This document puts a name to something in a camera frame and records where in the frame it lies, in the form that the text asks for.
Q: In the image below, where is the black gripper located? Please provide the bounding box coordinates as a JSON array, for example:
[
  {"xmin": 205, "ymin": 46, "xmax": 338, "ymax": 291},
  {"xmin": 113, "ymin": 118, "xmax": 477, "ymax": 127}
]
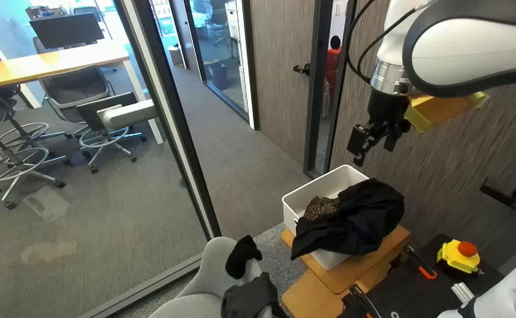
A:
[{"xmin": 346, "ymin": 87, "xmax": 414, "ymax": 168}]

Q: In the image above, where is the small black cloth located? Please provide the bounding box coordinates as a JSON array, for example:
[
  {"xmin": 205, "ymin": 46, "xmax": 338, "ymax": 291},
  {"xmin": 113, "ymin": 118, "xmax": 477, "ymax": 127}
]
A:
[{"xmin": 221, "ymin": 233, "xmax": 285, "ymax": 318}]

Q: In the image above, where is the white plastic box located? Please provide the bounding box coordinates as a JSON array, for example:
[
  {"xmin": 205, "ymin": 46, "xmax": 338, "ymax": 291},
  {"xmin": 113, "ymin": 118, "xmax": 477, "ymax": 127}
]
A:
[{"xmin": 281, "ymin": 162, "xmax": 371, "ymax": 272}]

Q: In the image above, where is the large black cloth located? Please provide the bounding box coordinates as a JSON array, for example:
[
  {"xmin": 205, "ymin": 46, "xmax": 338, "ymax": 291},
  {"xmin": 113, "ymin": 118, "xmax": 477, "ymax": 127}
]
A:
[{"xmin": 290, "ymin": 177, "xmax": 407, "ymax": 261}]

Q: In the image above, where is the brown patterned cloth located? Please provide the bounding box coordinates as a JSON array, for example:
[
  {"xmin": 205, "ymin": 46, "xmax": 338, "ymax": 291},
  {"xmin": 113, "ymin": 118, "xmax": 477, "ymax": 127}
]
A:
[{"xmin": 302, "ymin": 194, "xmax": 343, "ymax": 223}]

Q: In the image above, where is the person in red top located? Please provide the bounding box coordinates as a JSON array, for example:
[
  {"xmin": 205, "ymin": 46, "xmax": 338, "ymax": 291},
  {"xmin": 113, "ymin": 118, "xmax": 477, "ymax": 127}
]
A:
[{"xmin": 325, "ymin": 34, "xmax": 345, "ymax": 99}]

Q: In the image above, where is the yellow emergency stop button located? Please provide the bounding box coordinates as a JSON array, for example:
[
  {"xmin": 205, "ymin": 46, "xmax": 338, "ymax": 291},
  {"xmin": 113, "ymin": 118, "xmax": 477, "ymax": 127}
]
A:
[{"xmin": 435, "ymin": 237, "xmax": 484, "ymax": 277}]

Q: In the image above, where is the grey upholstered chair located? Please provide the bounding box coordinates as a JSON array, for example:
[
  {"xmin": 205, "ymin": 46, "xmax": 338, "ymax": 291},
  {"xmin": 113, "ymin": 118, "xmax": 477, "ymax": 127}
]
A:
[{"xmin": 149, "ymin": 235, "xmax": 274, "ymax": 318}]

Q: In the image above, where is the office chair with white headrest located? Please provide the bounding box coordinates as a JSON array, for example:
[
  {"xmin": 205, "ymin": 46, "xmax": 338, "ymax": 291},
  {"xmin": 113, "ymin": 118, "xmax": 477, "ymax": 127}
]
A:
[{"xmin": 74, "ymin": 90, "xmax": 161, "ymax": 177}]

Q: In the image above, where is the grey mesh office chair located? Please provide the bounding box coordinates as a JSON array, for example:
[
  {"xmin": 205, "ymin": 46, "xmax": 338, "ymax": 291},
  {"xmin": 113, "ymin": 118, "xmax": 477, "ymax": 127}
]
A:
[{"xmin": 32, "ymin": 35, "xmax": 117, "ymax": 115}]

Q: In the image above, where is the black computer monitor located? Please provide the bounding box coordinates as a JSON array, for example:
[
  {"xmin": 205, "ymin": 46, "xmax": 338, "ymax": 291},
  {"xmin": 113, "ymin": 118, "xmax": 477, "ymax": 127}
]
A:
[{"xmin": 28, "ymin": 12, "xmax": 106, "ymax": 51}]

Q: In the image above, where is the wooden desk with white legs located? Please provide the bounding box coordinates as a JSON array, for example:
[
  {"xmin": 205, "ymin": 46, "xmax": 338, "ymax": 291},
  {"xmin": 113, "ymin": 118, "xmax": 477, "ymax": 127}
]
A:
[{"xmin": 0, "ymin": 42, "xmax": 166, "ymax": 164}]

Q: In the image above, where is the yellow wrist camera mount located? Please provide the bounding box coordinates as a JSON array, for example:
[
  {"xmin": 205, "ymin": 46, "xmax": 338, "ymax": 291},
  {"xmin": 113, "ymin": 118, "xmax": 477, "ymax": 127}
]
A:
[{"xmin": 403, "ymin": 90, "xmax": 491, "ymax": 134}]

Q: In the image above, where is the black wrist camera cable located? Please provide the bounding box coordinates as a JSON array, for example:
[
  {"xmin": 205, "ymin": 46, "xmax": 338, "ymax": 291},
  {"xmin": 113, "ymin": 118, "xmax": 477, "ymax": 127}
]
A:
[{"xmin": 345, "ymin": 0, "xmax": 419, "ymax": 85}]

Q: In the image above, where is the black door handle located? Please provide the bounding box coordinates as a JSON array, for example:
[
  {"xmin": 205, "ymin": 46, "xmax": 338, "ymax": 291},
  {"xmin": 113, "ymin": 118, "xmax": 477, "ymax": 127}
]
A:
[{"xmin": 292, "ymin": 62, "xmax": 313, "ymax": 78}]

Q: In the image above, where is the orange handled tool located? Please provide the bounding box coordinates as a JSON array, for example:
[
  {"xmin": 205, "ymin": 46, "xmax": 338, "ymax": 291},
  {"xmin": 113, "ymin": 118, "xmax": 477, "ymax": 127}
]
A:
[{"xmin": 405, "ymin": 246, "xmax": 440, "ymax": 283}]

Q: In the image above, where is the silver aluminium rail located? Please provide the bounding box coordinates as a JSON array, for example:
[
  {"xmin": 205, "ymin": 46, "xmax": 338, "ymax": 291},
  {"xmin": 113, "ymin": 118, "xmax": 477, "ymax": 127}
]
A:
[{"xmin": 451, "ymin": 281, "xmax": 477, "ymax": 306}]

